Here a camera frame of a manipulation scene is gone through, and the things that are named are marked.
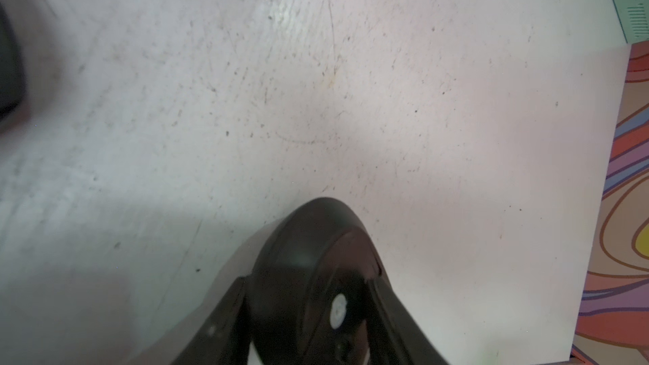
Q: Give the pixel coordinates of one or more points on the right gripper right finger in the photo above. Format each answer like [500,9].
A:
[393,335]

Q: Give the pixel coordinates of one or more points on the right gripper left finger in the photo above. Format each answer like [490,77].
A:
[225,336]

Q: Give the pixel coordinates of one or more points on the black mouse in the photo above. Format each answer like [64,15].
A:
[13,86]
[306,293]

